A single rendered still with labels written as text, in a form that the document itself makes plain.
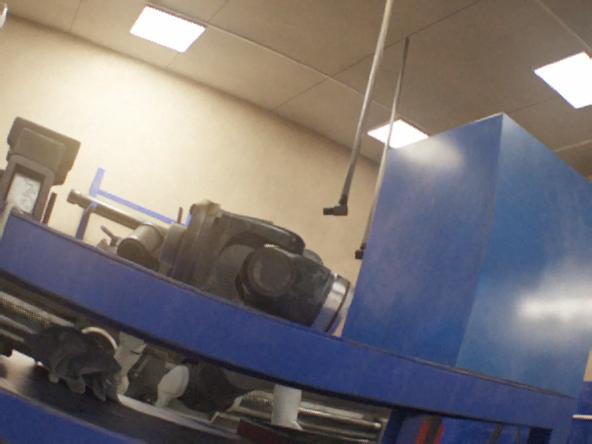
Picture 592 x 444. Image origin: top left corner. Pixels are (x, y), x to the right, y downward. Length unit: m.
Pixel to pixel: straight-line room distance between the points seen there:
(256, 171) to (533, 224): 5.68
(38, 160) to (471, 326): 0.72
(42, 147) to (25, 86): 5.19
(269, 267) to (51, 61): 5.59
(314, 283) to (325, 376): 0.19
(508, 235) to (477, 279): 0.09
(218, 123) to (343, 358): 5.82
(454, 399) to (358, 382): 0.17
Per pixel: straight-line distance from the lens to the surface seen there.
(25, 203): 1.09
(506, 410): 0.96
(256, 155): 6.58
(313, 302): 0.89
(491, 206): 0.92
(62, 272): 0.65
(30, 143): 1.07
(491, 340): 0.91
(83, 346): 0.98
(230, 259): 1.67
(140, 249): 1.76
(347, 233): 6.91
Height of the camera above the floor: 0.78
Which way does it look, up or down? 14 degrees up
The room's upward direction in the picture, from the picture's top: 16 degrees clockwise
